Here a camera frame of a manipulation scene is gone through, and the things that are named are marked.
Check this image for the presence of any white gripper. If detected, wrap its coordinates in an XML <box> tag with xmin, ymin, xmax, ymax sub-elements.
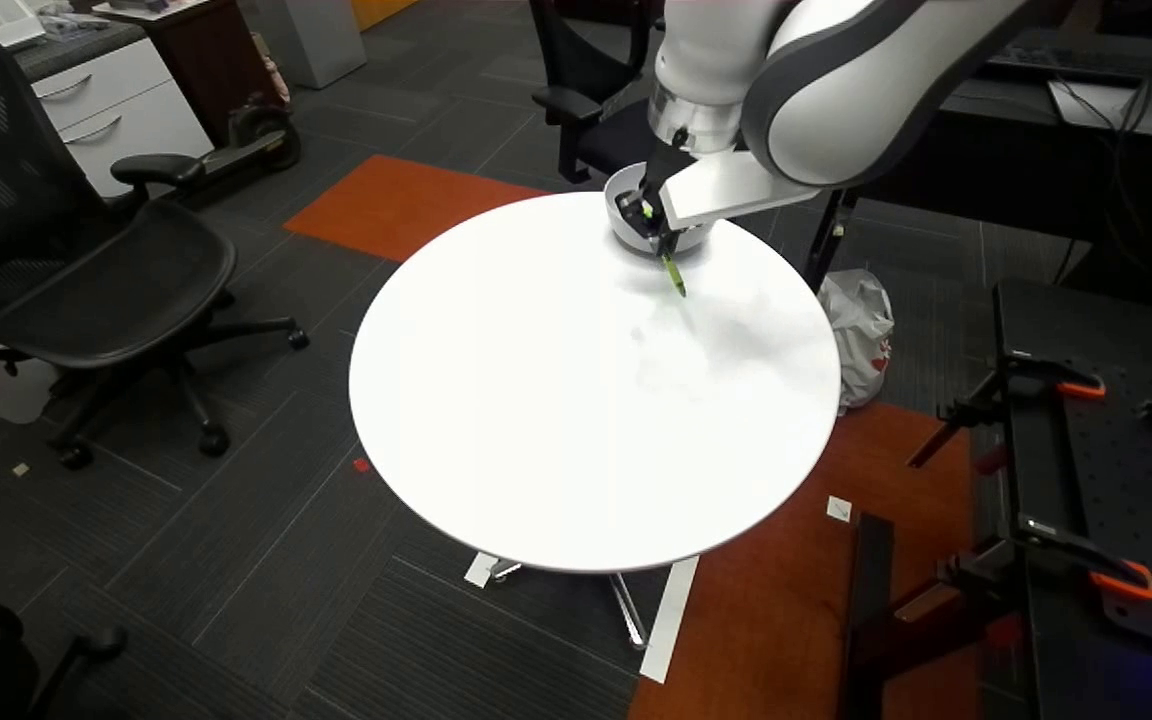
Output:
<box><xmin>616</xmin><ymin>130</ymin><xmax>825</xmax><ymax>261</ymax></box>

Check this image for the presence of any green pen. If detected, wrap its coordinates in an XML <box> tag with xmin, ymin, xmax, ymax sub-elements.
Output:
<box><xmin>654</xmin><ymin>247</ymin><xmax>691</xmax><ymax>299</ymax></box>

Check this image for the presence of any white bowl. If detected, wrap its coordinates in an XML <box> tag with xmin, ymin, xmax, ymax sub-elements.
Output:
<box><xmin>598</xmin><ymin>161</ymin><xmax>714</xmax><ymax>261</ymax></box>

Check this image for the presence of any black padded office chair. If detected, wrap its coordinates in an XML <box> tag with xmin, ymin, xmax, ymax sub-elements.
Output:
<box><xmin>525</xmin><ymin>0</ymin><xmax>667</xmax><ymax>189</ymax></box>

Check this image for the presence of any black desk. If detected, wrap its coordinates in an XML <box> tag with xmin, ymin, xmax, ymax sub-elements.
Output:
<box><xmin>802</xmin><ymin>30</ymin><xmax>1152</xmax><ymax>290</ymax></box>

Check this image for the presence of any black scooter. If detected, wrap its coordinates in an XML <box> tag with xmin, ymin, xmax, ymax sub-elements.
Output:
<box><xmin>186</xmin><ymin>88</ymin><xmax>307</xmax><ymax>208</ymax></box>

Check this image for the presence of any white table base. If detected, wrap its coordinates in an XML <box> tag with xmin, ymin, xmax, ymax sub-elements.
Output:
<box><xmin>461</xmin><ymin>548</ymin><xmax>703</xmax><ymax>689</ymax></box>

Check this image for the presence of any black keyboard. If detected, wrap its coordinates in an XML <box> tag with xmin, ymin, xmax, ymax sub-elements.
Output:
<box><xmin>987</xmin><ymin>35</ymin><xmax>1148</xmax><ymax>88</ymax></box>

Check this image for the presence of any white paper sheet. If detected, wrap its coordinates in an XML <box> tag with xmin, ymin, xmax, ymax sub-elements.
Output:
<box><xmin>1045</xmin><ymin>75</ymin><xmax>1152</xmax><ymax>145</ymax></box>

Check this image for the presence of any white drawer cabinet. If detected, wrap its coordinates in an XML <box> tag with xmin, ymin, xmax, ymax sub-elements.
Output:
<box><xmin>11</xmin><ymin>17</ymin><xmax>215</xmax><ymax>205</ymax></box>

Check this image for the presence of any black mesh office chair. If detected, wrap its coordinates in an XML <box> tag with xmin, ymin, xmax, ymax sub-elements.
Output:
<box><xmin>0</xmin><ymin>17</ymin><xmax>313</xmax><ymax>472</ymax></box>

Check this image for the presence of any black workbench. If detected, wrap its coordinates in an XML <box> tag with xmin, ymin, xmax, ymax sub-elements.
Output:
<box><xmin>990</xmin><ymin>279</ymin><xmax>1152</xmax><ymax>720</ymax></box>

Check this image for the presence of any orange handled bar clamp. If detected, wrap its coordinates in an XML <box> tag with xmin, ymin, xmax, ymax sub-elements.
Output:
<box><xmin>932</xmin><ymin>513</ymin><xmax>1152</xmax><ymax>631</ymax></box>
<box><xmin>908</xmin><ymin>349</ymin><xmax>1113</xmax><ymax>472</ymax></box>

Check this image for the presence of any black upright post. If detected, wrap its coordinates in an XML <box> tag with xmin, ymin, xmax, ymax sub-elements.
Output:
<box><xmin>835</xmin><ymin>513</ymin><xmax>900</xmax><ymax>720</ymax></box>

